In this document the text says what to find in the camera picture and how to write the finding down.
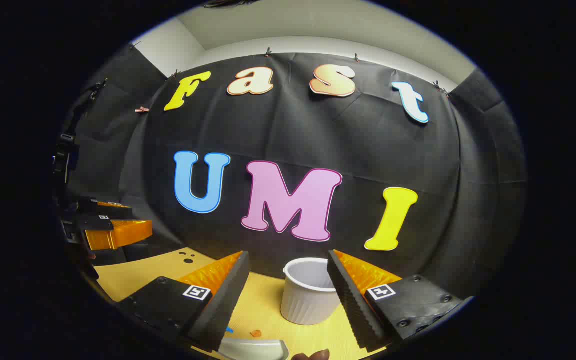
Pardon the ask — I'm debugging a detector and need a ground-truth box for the white dustpan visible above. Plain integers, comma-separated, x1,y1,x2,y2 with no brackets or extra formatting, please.
218,337,290,360

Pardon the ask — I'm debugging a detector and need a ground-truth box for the black hanging strap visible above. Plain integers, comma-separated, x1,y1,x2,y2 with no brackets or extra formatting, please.
62,78,109,147

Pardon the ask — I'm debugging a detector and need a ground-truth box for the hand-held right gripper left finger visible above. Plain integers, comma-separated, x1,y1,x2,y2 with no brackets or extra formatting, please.
116,251,252,353

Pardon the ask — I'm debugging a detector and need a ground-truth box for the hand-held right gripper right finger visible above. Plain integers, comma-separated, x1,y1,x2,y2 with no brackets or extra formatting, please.
326,249,475,352

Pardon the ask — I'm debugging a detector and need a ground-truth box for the white ribbed garbage bin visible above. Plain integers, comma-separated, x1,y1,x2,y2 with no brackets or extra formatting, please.
281,257,341,326

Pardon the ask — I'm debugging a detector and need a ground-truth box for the wooden desktop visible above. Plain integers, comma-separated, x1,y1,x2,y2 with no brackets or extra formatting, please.
93,247,404,360

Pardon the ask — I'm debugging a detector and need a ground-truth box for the black backdrop cloth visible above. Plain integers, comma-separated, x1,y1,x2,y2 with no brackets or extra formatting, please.
60,42,528,301

